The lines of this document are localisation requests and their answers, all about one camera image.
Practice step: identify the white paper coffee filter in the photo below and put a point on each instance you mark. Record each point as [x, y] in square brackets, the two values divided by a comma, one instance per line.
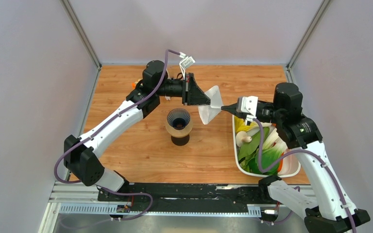
[208, 112]

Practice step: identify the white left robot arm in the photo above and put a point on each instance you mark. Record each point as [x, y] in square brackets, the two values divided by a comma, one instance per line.
[82, 153]

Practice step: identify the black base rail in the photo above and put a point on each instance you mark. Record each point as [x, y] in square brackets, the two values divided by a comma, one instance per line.
[189, 197]

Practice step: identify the white mushroom toy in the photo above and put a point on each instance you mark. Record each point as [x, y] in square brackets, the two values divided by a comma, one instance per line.
[242, 137]

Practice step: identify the white plastic basin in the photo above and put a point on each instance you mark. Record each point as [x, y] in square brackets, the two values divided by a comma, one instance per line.
[290, 167]

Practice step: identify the blue ribbed coffee dripper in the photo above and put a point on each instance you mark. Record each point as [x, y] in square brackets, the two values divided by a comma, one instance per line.
[178, 118]

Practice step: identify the yellow napa cabbage toy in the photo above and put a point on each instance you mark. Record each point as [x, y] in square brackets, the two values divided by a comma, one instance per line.
[240, 125]

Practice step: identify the brown glass carafe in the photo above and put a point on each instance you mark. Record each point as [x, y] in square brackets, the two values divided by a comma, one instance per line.
[180, 141]

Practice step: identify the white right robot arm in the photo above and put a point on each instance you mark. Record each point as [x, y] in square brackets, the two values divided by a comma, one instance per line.
[330, 210]

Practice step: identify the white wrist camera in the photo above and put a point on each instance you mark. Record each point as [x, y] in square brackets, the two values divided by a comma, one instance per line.
[186, 61]
[247, 107]

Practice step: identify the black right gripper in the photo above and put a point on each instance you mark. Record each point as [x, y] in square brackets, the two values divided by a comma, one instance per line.
[231, 108]

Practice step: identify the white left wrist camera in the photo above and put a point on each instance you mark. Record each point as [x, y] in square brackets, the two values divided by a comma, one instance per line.
[186, 61]

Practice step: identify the green bok choy toy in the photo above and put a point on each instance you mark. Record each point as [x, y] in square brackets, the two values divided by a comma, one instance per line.
[251, 154]

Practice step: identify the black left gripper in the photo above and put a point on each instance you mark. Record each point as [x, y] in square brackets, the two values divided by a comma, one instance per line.
[195, 96]

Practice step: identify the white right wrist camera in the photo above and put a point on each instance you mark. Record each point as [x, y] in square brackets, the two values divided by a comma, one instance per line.
[247, 107]

